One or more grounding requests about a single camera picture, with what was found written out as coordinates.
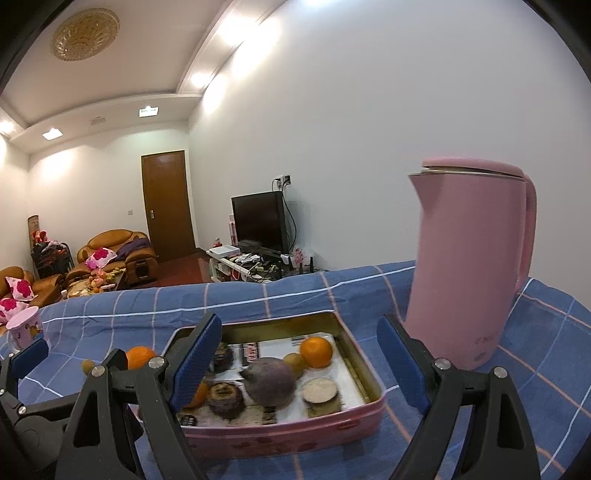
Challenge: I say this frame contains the dark halved fruit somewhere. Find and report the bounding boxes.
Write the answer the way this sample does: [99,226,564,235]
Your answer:
[207,382,245,420]

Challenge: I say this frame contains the purple fig-shaped fruit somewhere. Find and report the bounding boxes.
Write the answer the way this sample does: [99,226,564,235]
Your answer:
[238,357,297,408]

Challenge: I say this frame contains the pink metal tin box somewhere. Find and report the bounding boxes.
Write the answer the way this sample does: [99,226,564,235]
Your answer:
[176,311,386,459]

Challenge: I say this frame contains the round green-brown fruit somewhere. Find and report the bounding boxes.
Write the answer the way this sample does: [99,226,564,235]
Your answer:
[283,353,308,380]

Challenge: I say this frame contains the small orange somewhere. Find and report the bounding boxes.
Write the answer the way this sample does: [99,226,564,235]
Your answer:
[300,336,334,369]

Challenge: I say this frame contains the small green kiwi fruit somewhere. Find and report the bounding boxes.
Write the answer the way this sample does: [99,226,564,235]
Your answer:
[81,359,96,375]

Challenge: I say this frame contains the small orange mandarin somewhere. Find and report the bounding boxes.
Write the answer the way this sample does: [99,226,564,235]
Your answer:
[185,381,209,409]

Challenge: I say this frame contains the dark mangosteen fruit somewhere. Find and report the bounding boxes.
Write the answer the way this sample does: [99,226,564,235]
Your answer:
[211,342,233,374]

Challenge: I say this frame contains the pink cartoon mug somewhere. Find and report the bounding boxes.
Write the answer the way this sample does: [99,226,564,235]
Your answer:
[6,306,43,352]

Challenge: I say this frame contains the brown leather sofa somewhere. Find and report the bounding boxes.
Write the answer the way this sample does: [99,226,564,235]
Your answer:
[0,266,64,324]

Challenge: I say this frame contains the cluttered coffee table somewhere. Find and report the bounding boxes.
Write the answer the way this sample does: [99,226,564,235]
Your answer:
[66,269,125,298]

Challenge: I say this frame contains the blue plaid tablecloth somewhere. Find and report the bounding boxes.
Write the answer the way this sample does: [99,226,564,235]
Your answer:
[19,261,590,479]

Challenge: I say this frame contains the black side shelf rack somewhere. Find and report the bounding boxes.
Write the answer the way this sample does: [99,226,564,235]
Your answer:
[31,241,74,279]

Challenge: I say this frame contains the brown leather armchair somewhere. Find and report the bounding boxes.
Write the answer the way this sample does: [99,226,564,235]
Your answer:
[66,229,158,286]

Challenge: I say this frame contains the white tv stand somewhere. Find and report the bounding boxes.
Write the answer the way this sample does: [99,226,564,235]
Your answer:
[205,245,297,283]

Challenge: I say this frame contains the brown wooden door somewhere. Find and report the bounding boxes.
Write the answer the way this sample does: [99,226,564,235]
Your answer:
[141,150,195,262]

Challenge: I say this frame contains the printed paper in tin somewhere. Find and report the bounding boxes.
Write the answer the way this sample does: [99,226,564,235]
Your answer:
[177,332,369,428]

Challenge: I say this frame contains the black flat television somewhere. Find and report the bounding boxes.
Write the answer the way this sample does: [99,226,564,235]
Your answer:
[231,191,288,253]

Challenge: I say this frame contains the pink electric kettle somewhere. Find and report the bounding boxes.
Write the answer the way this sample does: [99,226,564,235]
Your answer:
[404,158,537,370]

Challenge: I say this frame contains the gold ceiling lamp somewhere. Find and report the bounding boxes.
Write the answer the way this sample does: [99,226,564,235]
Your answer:
[50,8,120,62]

